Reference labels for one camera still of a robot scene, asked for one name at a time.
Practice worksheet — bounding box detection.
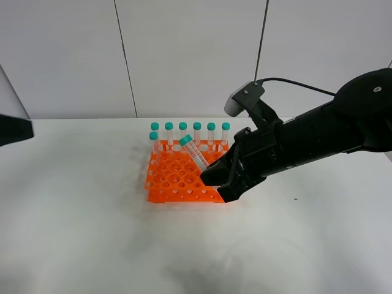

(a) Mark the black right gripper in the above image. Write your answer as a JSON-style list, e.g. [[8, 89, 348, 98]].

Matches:
[[200, 119, 284, 203]]

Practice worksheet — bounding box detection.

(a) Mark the teal capped tube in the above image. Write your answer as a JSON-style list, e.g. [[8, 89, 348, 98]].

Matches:
[[179, 134, 208, 172]]

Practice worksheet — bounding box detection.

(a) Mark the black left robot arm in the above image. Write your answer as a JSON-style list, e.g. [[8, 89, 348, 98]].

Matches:
[[0, 115, 34, 146]]

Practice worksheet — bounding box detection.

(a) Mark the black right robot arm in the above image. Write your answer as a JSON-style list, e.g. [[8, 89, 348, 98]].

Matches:
[[200, 68, 391, 202]]

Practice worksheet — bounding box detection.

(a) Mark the orange test tube rack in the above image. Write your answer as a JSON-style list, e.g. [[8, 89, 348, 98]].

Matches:
[[145, 140, 224, 203]]

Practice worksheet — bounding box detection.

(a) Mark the second row left tube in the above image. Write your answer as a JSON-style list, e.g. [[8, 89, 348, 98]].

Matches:
[[149, 131, 160, 155]]

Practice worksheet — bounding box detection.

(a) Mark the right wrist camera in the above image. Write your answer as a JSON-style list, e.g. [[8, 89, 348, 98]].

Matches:
[[224, 80, 265, 117]]

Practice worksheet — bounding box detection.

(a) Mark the right camera cable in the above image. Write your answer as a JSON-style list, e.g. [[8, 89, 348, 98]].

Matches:
[[258, 78, 337, 97]]

